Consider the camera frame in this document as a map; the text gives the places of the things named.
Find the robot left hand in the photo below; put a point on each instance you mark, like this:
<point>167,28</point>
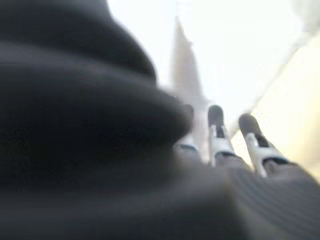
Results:
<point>87,137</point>

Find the white cloth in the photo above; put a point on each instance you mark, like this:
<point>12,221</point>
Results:
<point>186,67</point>

